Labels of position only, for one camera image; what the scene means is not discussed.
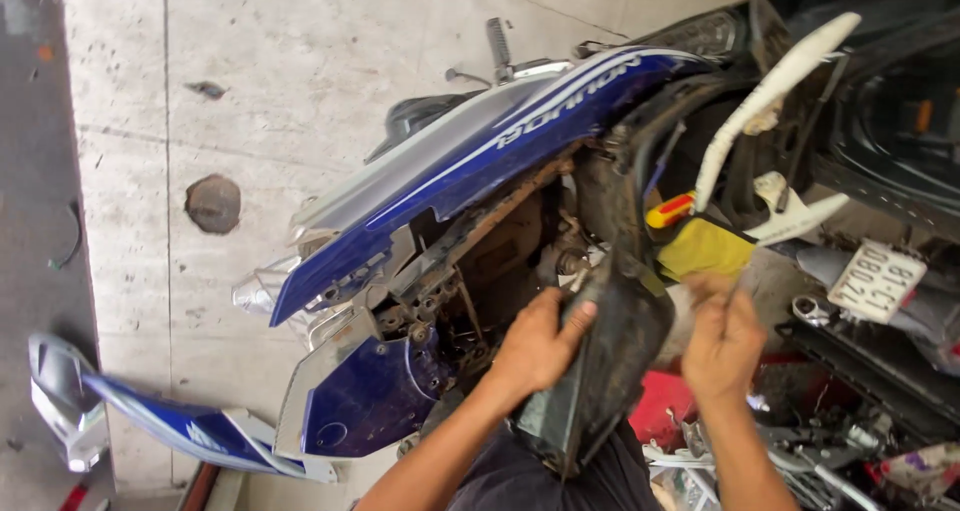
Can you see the person's left hand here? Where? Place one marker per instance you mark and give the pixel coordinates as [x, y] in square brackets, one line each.
[534, 349]

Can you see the person's right hand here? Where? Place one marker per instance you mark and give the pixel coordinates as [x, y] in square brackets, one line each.
[724, 353]

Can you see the person's right fingers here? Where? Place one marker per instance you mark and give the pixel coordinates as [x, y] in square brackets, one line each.
[709, 297]

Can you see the black plastic fender panel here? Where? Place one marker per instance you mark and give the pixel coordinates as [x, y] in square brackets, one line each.
[607, 368]

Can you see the yellow cloth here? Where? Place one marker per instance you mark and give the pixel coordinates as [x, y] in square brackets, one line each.
[705, 250]

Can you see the red plastic tray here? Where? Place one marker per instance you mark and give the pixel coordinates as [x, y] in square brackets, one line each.
[664, 406]

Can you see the white licence plate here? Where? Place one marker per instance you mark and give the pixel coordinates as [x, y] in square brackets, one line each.
[876, 280]

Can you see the black plastic crate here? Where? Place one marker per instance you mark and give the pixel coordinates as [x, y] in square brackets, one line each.
[877, 376]

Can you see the heap of metal tools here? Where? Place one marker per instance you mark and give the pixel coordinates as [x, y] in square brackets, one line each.
[810, 466]

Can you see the person's dark clothing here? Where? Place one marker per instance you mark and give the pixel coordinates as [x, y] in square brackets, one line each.
[555, 481]

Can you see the motorcycle tail light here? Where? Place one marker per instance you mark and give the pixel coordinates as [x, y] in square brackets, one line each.
[701, 34]

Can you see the black motorcycle seat bucket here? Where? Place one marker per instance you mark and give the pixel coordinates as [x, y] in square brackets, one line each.
[892, 105]

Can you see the blue white motorcycle side fairing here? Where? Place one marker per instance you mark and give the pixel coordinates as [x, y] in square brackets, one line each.
[480, 158]

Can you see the black motorcycle footpeg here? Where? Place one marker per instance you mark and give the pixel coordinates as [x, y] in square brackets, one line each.
[498, 45]

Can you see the black motorcycle engine cover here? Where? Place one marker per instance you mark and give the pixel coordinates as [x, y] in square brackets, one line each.
[420, 117]

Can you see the blue motorcycle lower side panel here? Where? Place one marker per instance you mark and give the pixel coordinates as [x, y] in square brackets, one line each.
[367, 398]

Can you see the clear turn signal lens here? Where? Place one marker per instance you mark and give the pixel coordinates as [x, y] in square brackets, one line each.
[259, 289]

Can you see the wooden plank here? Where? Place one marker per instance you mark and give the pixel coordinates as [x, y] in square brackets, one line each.
[206, 488]

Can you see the detached blue silver fairing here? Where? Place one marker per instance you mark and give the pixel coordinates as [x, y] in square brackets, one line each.
[172, 421]

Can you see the white plastic bracket piece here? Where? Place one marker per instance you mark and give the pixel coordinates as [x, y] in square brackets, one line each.
[795, 214]

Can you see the white motorcycle grab rail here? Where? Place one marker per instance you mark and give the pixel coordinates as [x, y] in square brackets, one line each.
[757, 98]

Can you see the rusty motorcycle frame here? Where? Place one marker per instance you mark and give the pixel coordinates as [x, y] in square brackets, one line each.
[487, 248]

